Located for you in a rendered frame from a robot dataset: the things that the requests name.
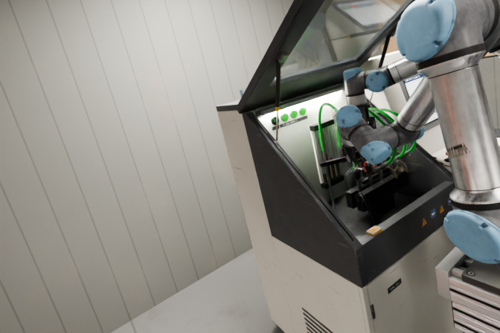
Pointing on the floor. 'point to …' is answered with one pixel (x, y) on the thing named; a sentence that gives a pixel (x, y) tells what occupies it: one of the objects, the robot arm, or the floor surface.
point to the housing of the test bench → (255, 213)
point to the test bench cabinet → (321, 296)
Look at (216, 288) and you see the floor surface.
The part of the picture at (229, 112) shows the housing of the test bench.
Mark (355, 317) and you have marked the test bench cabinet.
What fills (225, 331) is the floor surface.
